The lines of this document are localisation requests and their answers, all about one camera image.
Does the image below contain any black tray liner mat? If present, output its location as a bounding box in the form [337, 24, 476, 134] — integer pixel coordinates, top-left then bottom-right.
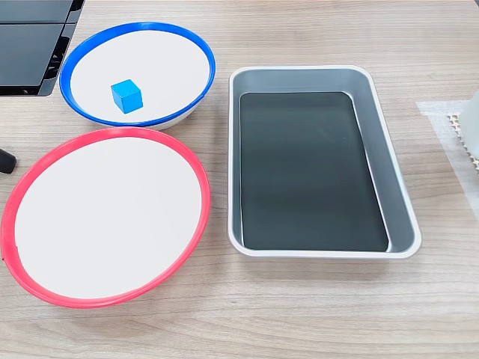
[239, 91, 390, 253]

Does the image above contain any translucent white sheet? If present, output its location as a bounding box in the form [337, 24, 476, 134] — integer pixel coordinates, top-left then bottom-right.
[415, 99, 479, 221]

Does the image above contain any red-rimmed white dish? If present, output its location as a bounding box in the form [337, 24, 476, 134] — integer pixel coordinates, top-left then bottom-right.
[0, 126, 212, 310]

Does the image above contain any black flat panel device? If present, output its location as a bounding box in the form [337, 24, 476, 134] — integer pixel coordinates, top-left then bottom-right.
[0, 0, 86, 98]

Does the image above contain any blue cube block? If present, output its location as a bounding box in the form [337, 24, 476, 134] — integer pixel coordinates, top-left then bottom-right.
[110, 79, 144, 114]

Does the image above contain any blue-rimmed white dish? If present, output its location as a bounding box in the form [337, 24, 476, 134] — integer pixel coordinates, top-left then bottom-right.
[58, 21, 217, 131]

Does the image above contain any silver metal tray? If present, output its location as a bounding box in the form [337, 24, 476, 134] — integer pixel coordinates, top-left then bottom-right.
[227, 65, 423, 259]

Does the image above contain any black rounded stand foot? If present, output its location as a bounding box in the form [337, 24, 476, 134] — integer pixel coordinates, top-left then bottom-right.
[0, 147, 18, 175]

